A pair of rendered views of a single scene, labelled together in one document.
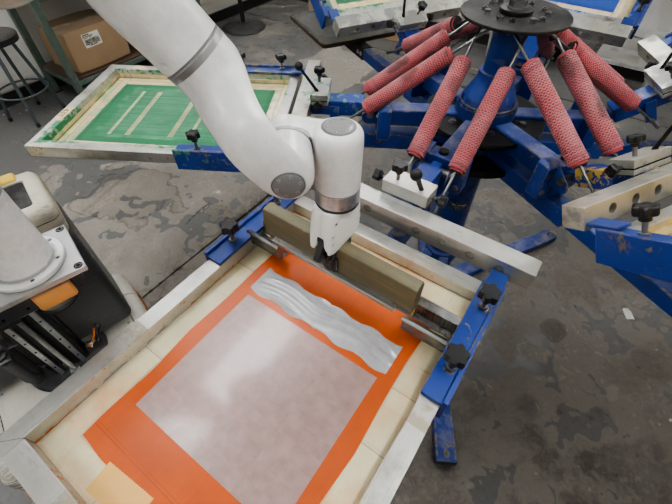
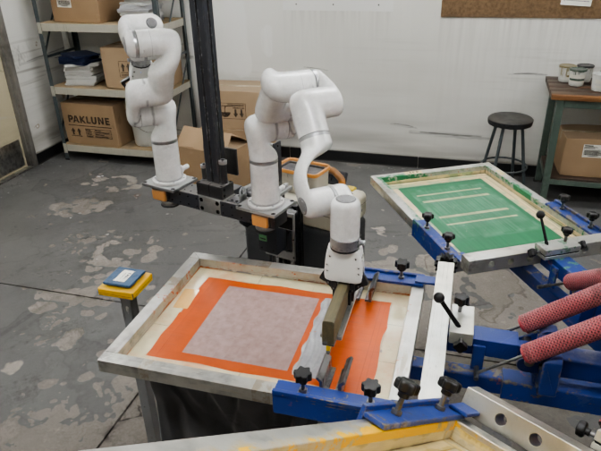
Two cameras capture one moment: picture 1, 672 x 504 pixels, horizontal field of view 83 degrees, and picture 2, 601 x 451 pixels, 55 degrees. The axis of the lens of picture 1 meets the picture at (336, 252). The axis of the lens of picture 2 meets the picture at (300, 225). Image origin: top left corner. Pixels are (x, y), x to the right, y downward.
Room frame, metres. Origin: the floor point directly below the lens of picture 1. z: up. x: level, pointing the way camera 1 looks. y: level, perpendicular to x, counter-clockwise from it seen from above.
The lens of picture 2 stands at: (-0.03, -1.20, 1.97)
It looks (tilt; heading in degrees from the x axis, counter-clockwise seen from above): 27 degrees down; 72
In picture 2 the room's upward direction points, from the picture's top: 1 degrees counter-clockwise
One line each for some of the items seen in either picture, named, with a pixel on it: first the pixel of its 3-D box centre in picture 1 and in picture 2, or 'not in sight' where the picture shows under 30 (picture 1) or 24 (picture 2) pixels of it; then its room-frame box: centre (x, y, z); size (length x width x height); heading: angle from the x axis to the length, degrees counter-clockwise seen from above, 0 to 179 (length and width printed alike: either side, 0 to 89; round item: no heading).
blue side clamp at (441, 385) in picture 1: (463, 342); (335, 405); (0.37, -0.26, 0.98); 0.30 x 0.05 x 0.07; 145
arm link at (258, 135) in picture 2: not in sight; (265, 137); (0.44, 0.56, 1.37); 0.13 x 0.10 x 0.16; 6
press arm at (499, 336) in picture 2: (416, 189); (482, 340); (0.79, -0.21, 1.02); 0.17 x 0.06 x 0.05; 145
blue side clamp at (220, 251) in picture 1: (258, 228); (375, 281); (0.68, 0.20, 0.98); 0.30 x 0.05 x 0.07; 145
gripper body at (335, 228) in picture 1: (337, 217); (344, 260); (0.49, 0.00, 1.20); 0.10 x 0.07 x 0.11; 145
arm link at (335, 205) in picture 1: (339, 188); (347, 241); (0.50, -0.01, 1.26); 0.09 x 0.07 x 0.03; 145
